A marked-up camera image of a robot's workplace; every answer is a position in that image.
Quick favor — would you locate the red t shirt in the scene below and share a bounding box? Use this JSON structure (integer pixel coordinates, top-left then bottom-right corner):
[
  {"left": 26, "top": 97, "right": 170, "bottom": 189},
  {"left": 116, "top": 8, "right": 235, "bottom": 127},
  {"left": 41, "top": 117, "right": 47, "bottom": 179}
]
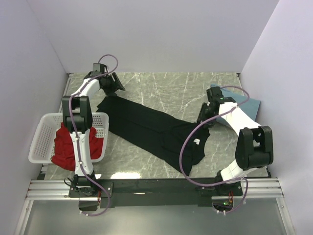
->
[{"left": 51, "top": 123, "right": 104, "bottom": 171}]

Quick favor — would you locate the folded blue t shirt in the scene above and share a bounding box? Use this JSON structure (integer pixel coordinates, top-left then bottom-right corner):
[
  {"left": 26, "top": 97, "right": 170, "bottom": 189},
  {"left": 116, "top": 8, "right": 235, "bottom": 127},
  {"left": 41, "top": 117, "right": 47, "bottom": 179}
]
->
[{"left": 206, "top": 87, "right": 260, "bottom": 134}]

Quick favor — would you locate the black t shirt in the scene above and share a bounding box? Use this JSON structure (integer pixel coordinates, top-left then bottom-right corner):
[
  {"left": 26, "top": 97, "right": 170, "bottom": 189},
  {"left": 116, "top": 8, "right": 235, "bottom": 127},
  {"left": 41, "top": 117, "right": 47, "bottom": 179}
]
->
[{"left": 97, "top": 96, "right": 210, "bottom": 175}]

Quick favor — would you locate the aluminium rail frame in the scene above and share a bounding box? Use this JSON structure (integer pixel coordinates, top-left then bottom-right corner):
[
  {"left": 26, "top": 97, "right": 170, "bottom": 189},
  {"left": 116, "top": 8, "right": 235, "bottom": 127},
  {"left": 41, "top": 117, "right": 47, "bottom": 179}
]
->
[{"left": 14, "top": 178, "right": 296, "bottom": 235}]

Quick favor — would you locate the white plastic laundry basket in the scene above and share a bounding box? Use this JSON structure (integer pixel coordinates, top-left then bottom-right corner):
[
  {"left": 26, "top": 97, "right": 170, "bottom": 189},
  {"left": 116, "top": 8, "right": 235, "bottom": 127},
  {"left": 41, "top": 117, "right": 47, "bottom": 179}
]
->
[{"left": 28, "top": 113, "right": 109, "bottom": 164}]

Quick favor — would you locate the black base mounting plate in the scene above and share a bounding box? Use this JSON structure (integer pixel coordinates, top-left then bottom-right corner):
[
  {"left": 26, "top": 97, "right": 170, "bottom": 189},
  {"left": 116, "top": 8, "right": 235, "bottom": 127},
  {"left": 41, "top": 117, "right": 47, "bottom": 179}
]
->
[{"left": 68, "top": 179, "right": 243, "bottom": 208}]

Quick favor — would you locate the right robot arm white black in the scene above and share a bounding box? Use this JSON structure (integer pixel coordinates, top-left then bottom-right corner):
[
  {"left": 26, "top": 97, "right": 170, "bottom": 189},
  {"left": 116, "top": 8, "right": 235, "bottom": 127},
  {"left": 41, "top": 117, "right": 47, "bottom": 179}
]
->
[{"left": 197, "top": 87, "right": 273, "bottom": 195}]

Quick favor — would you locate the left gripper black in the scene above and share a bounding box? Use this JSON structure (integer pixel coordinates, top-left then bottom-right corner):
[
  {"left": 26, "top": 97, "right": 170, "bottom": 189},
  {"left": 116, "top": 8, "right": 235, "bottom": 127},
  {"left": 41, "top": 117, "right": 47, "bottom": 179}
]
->
[{"left": 102, "top": 73, "right": 125, "bottom": 98}]

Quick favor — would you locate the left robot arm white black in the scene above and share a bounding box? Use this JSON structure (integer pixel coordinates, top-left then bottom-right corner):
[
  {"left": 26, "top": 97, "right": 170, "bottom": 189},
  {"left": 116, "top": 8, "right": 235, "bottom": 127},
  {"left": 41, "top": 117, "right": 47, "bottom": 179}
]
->
[{"left": 62, "top": 62, "right": 126, "bottom": 197}]

